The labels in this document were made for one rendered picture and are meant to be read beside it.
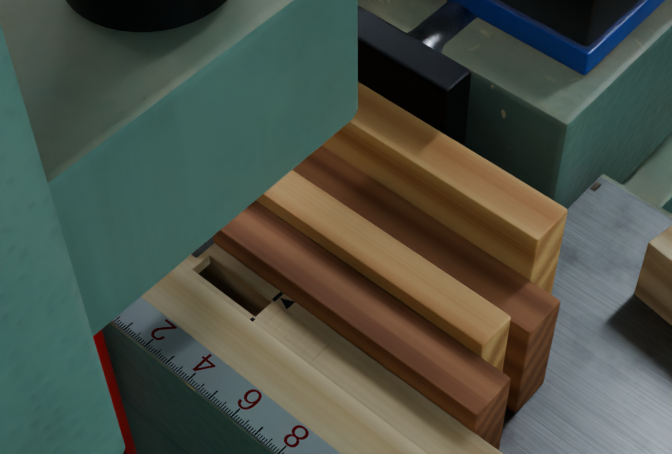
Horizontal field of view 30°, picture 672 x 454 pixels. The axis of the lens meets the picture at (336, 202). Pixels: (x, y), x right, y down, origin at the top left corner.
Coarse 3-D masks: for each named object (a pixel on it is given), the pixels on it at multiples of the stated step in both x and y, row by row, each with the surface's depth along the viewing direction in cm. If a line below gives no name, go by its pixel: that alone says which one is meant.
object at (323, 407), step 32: (160, 288) 43; (192, 288) 43; (192, 320) 43; (224, 320) 42; (224, 352) 42; (256, 352) 42; (288, 352) 42; (256, 384) 41; (288, 384) 41; (320, 384) 41; (320, 416) 40; (352, 416) 40; (352, 448) 39; (384, 448) 39; (416, 448) 39
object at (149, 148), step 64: (0, 0) 35; (64, 0) 35; (256, 0) 35; (320, 0) 36; (64, 64) 33; (128, 64) 33; (192, 64) 33; (256, 64) 35; (320, 64) 38; (64, 128) 32; (128, 128) 32; (192, 128) 34; (256, 128) 37; (320, 128) 40; (64, 192) 31; (128, 192) 34; (192, 192) 36; (256, 192) 39; (128, 256) 35
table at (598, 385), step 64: (640, 192) 56; (576, 256) 50; (640, 256) 50; (576, 320) 48; (640, 320) 48; (576, 384) 46; (640, 384) 46; (512, 448) 45; (576, 448) 45; (640, 448) 45
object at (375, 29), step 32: (384, 32) 45; (416, 32) 50; (448, 32) 50; (384, 64) 44; (416, 64) 44; (448, 64) 44; (384, 96) 46; (416, 96) 44; (448, 96) 43; (448, 128) 45
